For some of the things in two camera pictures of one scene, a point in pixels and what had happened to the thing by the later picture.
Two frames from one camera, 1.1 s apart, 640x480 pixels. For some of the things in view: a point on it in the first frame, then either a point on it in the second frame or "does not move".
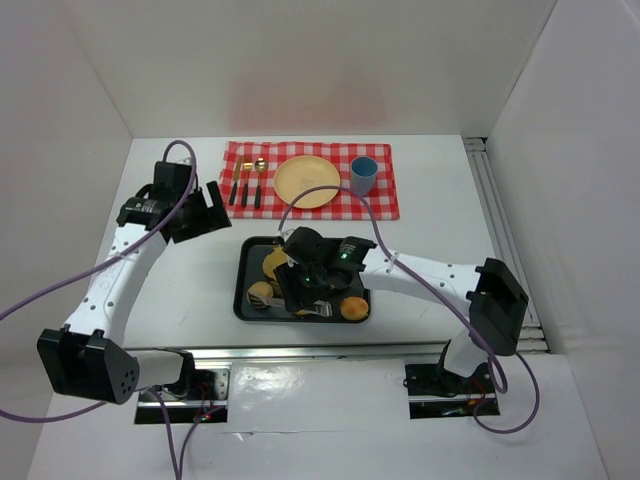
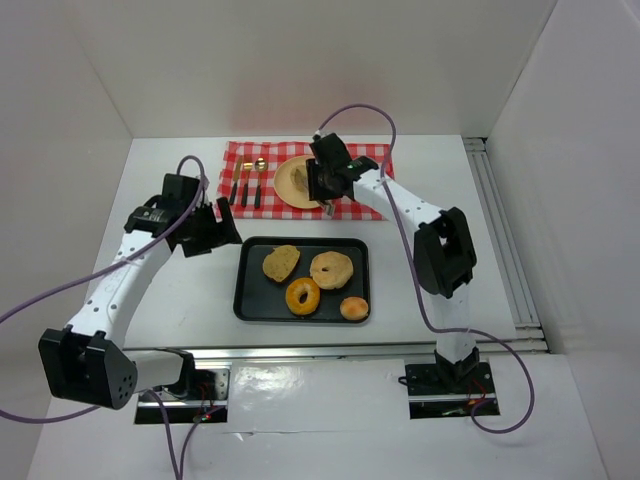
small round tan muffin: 256,290 → 299,179
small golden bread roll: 354,308 does not move
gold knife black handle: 235,179 does not move
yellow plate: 300,173 does not move
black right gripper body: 298,293 → 320,181
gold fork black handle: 247,167 does not move
